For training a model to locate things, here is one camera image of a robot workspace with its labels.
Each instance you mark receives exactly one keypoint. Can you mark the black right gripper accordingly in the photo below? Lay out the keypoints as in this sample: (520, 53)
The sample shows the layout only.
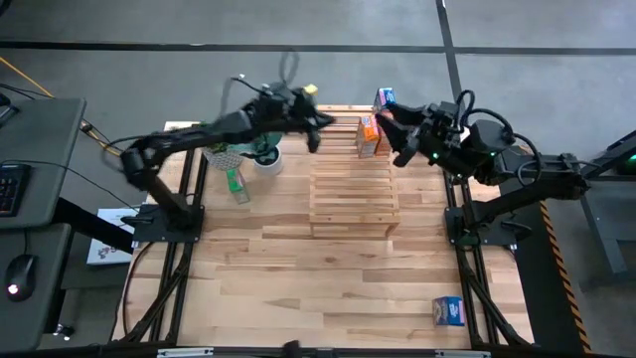
(442, 134)

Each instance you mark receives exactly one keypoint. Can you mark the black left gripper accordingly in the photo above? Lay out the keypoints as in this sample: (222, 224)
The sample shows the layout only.
(295, 109)

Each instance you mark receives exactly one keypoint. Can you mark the orange cereal box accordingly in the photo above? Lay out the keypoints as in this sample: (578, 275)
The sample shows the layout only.
(366, 136)
(383, 146)

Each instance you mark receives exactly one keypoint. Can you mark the blue cereal box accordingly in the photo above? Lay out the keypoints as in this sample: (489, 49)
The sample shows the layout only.
(386, 95)
(448, 311)

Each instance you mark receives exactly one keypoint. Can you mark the green cereal box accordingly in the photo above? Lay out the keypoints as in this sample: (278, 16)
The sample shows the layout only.
(238, 188)

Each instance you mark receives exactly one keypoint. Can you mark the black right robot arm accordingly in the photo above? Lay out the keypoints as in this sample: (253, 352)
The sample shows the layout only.
(536, 191)

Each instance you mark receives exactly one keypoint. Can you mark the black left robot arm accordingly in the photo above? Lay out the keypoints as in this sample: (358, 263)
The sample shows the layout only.
(199, 134)

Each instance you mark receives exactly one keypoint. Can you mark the wooden slatted shelf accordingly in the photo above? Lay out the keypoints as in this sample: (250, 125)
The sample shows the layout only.
(353, 194)

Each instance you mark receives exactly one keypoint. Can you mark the yellow gripper tag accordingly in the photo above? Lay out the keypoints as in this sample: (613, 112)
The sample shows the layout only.
(311, 89)

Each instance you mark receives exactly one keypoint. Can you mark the white plant pot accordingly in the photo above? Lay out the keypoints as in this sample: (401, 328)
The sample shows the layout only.
(268, 165)

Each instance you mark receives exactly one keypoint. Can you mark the black floor mat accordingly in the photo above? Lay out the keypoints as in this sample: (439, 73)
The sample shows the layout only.
(534, 288)

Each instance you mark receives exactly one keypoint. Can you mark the yellow black hazard tape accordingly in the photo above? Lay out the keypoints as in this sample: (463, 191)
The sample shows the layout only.
(561, 263)

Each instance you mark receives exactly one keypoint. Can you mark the dark grey neighbouring table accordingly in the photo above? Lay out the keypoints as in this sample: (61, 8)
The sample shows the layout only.
(601, 229)

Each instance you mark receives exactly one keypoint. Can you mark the white booklet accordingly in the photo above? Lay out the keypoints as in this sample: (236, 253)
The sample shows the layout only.
(107, 248)

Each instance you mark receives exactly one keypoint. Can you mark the black desk leg bar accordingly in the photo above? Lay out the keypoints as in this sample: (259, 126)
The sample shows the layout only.
(94, 226)

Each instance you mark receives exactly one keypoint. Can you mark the grey desk top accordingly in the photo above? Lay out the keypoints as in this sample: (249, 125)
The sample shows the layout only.
(45, 144)
(45, 298)

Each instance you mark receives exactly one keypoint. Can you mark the black keyboard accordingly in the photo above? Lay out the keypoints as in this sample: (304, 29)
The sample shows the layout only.
(12, 189)

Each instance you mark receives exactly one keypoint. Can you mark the desk caster wheel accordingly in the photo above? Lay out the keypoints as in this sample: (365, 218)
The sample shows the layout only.
(64, 330)

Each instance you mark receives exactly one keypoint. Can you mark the black computer mouse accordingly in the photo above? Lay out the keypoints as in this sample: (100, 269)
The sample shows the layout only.
(21, 276)

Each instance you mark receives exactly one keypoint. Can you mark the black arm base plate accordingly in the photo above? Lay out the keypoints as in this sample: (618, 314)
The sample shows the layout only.
(497, 237)
(149, 231)

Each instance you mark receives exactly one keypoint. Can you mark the black aluminium side frame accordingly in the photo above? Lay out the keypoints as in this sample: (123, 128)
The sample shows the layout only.
(470, 298)
(175, 318)

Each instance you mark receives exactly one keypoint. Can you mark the silver metal bracket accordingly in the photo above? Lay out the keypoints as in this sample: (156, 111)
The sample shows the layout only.
(462, 354)
(185, 352)

